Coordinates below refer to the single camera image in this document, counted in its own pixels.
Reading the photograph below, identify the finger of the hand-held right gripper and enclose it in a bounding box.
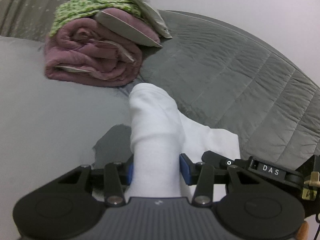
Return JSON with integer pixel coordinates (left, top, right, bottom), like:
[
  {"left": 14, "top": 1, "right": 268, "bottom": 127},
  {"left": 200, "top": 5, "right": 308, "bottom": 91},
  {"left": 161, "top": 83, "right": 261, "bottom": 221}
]
[{"left": 201, "top": 151, "right": 251, "bottom": 169}]

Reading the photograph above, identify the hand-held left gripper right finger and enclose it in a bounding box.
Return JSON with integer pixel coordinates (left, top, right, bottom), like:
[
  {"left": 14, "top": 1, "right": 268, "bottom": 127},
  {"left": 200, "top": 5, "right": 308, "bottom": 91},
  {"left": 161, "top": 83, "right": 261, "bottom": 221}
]
[{"left": 179, "top": 153, "right": 269, "bottom": 207}]

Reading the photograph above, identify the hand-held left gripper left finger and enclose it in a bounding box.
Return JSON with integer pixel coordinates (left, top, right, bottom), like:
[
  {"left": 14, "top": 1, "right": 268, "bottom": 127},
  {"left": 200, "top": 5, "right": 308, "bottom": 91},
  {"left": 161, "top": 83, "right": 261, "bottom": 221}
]
[{"left": 51, "top": 155, "right": 134, "bottom": 207}]

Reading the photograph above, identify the white shirt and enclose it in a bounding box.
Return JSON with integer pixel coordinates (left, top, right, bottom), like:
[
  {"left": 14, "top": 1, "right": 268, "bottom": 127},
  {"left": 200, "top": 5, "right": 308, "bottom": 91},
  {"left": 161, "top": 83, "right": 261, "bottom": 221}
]
[{"left": 127, "top": 83, "right": 242, "bottom": 198}]

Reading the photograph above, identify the grey quilted blanket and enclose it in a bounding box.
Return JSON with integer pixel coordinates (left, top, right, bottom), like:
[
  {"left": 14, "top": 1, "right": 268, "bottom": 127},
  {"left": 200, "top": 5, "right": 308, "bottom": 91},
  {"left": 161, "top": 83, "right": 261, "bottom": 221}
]
[{"left": 136, "top": 10, "right": 320, "bottom": 171}]

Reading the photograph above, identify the grey bed sheet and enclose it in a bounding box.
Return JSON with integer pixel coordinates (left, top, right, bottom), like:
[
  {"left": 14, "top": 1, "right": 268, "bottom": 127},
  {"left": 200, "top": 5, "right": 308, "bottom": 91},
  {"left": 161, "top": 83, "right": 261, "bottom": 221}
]
[{"left": 0, "top": 35, "right": 140, "bottom": 230}]

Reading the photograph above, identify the pink folded quilt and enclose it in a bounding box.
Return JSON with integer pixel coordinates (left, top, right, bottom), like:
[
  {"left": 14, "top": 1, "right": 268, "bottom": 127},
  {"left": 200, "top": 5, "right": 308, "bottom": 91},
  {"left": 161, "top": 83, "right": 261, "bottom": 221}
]
[{"left": 44, "top": 7, "right": 164, "bottom": 88}]

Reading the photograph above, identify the green floral quilt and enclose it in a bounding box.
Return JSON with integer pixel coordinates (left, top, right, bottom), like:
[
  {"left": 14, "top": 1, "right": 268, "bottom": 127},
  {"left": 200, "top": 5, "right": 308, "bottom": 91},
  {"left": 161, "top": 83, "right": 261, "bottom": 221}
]
[{"left": 49, "top": 0, "right": 173, "bottom": 39}]

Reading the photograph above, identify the grey star print curtain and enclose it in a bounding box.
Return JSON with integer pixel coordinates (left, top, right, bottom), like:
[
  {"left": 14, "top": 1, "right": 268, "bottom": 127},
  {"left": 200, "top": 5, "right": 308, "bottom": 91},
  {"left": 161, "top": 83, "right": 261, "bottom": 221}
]
[{"left": 0, "top": 0, "right": 120, "bottom": 43}]

